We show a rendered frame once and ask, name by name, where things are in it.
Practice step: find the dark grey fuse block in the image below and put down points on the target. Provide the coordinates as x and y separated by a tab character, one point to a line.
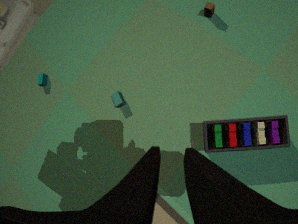
224	135

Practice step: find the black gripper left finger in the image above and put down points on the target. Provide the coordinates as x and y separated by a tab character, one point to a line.
132	201

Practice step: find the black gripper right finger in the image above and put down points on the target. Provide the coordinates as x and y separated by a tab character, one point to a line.
215	197

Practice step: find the tan shallow rectangular tray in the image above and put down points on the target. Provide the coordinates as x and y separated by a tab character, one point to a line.
165	214

